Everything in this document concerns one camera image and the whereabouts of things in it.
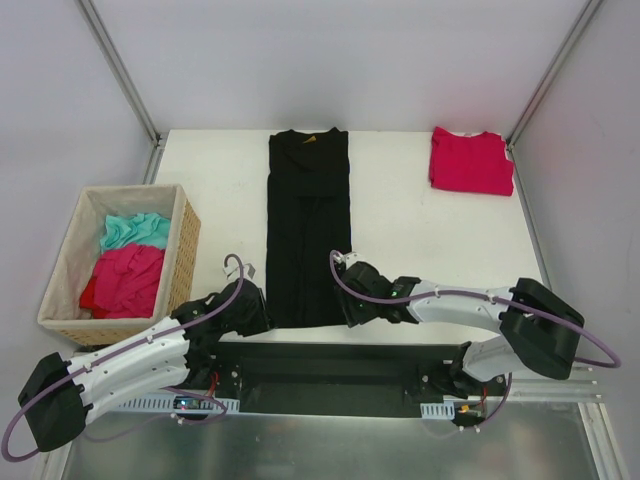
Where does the aluminium front rail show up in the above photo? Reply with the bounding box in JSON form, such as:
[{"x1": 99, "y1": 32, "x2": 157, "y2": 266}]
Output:
[{"x1": 63, "y1": 349, "x2": 601, "y2": 401}]

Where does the teal t-shirt in basket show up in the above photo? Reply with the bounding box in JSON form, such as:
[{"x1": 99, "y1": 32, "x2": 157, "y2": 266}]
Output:
[{"x1": 100, "y1": 213, "x2": 171, "y2": 253}]

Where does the black flower print t-shirt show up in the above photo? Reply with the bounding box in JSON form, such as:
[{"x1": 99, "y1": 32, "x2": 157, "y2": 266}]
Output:
[{"x1": 266, "y1": 128, "x2": 352, "y2": 329}]

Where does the red t-shirt in basket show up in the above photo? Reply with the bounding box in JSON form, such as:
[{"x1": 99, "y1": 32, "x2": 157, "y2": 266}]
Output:
[{"x1": 79, "y1": 243, "x2": 165, "y2": 319}]

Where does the aluminium frame post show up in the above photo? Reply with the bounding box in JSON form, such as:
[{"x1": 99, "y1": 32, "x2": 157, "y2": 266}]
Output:
[
  {"x1": 75, "y1": 0, "x2": 164, "y2": 147},
  {"x1": 504, "y1": 0, "x2": 604, "y2": 151}
]

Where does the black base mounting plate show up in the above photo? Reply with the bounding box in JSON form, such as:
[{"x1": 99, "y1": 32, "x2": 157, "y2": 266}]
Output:
[{"x1": 153, "y1": 337, "x2": 507, "y2": 415}]

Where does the wicker laundry basket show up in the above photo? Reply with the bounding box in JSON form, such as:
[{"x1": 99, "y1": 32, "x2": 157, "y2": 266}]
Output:
[{"x1": 37, "y1": 184, "x2": 201, "y2": 346}]

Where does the right white cable duct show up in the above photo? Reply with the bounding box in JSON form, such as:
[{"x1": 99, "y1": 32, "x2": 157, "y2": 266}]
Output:
[{"x1": 420, "y1": 401, "x2": 485, "y2": 421}]

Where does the white cable duct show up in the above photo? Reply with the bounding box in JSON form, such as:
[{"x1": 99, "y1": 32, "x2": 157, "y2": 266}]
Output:
[
  {"x1": 115, "y1": 392, "x2": 240, "y2": 415},
  {"x1": 420, "y1": 401, "x2": 485, "y2": 421}
]

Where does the left aluminium frame post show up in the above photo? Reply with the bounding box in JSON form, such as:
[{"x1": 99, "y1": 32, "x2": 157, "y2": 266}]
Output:
[{"x1": 75, "y1": 0, "x2": 164, "y2": 147}]

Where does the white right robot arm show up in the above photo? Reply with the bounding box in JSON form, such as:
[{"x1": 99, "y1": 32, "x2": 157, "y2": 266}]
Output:
[{"x1": 330, "y1": 251, "x2": 584, "y2": 395}]

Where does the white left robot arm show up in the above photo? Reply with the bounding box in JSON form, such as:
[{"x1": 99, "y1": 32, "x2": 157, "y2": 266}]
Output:
[{"x1": 18, "y1": 264, "x2": 271, "y2": 452}]

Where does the left white cable duct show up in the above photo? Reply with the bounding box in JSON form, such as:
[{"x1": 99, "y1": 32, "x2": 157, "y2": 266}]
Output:
[{"x1": 115, "y1": 392, "x2": 240, "y2": 415}]

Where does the folded red t-shirt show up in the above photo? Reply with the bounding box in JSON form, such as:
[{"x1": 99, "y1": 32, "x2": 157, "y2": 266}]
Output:
[{"x1": 429, "y1": 127, "x2": 514, "y2": 197}]

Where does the right aluminium frame post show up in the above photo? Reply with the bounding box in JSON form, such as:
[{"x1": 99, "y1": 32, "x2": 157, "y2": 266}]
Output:
[{"x1": 504, "y1": 0, "x2": 604, "y2": 151}]

